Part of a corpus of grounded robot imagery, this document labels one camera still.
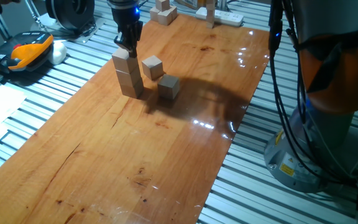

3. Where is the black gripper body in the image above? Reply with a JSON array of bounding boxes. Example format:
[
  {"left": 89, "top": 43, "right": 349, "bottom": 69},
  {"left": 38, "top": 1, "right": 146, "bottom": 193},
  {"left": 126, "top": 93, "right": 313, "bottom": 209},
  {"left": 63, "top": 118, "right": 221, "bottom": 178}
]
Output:
[{"left": 110, "top": 6, "right": 144, "bottom": 43}]

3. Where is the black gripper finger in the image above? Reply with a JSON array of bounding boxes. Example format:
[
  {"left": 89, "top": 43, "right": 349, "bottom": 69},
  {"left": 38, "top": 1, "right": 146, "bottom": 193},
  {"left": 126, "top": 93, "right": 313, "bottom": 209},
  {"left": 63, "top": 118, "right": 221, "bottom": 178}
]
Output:
[
  {"left": 127, "top": 34, "right": 140, "bottom": 59},
  {"left": 114, "top": 32, "right": 129, "bottom": 50}
]

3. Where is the light wooden cube block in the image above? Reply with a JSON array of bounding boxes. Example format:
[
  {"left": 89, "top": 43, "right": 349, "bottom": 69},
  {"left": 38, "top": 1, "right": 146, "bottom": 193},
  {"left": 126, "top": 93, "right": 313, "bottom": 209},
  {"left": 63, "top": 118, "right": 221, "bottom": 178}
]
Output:
[
  {"left": 119, "top": 80, "right": 145, "bottom": 100},
  {"left": 157, "top": 73, "right": 181, "bottom": 100},
  {"left": 141, "top": 55, "right": 165, "bottom": 81},
  {"left": 115, "top": 67, "right": 143, "bottom": 88},
  {"left": 111, "top": 48, "right": 139, "bottom": 75}
]

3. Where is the wide wooden block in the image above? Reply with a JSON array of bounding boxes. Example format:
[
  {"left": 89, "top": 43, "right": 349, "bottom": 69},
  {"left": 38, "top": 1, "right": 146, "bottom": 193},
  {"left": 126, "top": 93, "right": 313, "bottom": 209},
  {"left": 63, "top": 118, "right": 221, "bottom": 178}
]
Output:
[{"left": 149, "top": 6, "right": 178, "bottom": 27}]

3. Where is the small wooden block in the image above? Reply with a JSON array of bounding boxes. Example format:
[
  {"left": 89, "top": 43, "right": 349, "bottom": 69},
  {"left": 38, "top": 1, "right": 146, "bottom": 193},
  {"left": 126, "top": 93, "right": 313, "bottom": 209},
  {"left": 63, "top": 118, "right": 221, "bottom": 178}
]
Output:
[{"left": 155, "top": 0, "right": 171, "bottom": 12}]

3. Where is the black round device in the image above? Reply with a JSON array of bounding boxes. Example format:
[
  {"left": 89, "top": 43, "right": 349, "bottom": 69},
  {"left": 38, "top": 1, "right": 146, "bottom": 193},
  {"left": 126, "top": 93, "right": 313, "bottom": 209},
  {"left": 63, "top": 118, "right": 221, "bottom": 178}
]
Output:
[{"left": 44, "top": 0, "right": 96, "bottom": 32}]

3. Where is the white rounded object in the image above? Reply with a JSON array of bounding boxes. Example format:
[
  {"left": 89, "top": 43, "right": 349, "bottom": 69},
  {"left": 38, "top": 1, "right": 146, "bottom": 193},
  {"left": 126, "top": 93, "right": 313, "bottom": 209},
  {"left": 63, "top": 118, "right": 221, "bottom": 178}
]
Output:
[{"left": 47, "top": 40, "right": 68, "bottom": 66}]

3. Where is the cardboard box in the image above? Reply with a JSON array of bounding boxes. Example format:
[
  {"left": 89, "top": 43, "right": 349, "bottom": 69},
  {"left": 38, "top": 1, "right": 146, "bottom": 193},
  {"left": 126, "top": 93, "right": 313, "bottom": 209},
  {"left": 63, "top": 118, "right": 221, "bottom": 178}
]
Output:
[{"left": 175, "top": 0, "right": 208, "bottom": 10}]

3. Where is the white power strip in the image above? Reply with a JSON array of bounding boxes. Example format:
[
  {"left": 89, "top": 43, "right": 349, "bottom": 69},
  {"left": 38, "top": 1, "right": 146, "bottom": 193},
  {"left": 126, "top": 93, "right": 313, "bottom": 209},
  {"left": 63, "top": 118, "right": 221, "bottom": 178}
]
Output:
[{"left": 195, "top": 6, "right": 245, "bottom": 27}]

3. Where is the silver metal rod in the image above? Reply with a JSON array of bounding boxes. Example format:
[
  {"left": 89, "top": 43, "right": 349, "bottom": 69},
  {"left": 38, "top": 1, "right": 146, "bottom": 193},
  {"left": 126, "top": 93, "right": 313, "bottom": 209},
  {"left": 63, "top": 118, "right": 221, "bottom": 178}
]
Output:
[{"left": 23, "top": 0, "right": 43, "bottom": 21}]

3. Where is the orange and black teach pendant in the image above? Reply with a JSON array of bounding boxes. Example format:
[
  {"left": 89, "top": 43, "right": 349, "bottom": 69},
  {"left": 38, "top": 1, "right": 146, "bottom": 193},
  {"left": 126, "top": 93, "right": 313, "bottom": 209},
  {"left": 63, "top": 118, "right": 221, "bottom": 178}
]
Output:
[{"left": 0, "top": 30, "right": 55, "bottom": 75}]

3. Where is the varnished wooden board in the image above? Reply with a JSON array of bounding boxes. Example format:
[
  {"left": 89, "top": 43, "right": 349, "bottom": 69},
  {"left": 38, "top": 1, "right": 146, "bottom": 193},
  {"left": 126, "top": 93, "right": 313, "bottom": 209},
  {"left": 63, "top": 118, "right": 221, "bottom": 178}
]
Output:
[{"left": 0, "top": 14, "right": 272, "bottom": 224}]

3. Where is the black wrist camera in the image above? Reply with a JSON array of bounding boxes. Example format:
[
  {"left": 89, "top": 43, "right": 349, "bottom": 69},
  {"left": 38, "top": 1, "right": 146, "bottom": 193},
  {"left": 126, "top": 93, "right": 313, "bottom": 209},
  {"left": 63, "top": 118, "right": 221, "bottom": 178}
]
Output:
[{"left": 131, "top": 6, "right": 144, "bottom": 30}]

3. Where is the black cable bundle along arm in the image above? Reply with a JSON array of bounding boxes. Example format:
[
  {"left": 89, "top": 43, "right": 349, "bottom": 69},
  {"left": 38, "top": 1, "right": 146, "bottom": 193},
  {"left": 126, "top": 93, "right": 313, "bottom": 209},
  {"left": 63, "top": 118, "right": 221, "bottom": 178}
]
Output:
[{"left": 267, "top": 0, "right": 358, "bottom": 190}]

